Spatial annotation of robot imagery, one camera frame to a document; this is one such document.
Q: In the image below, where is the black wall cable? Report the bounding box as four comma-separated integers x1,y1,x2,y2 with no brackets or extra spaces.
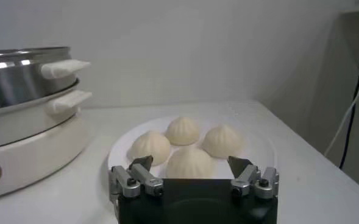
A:
338,72,359,170

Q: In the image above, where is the white steamed baozi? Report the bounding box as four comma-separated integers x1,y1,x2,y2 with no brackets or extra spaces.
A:
201,124,246,159
166,145,216,180
164,116,201,146
127,130,171,167

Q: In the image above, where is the stainless steel steamer basket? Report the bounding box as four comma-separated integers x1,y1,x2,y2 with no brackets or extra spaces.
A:
0,46,91,112

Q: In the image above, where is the white round plate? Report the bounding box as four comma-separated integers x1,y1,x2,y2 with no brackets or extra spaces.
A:
107,114,278,180

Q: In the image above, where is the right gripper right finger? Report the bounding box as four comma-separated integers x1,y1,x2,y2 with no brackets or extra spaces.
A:
227,155,280,201

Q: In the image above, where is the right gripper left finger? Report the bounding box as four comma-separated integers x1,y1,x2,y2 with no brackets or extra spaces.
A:
108,155,165,202

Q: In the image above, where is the white wall cable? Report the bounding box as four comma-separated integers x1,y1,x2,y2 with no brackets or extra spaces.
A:
323,59,359,158

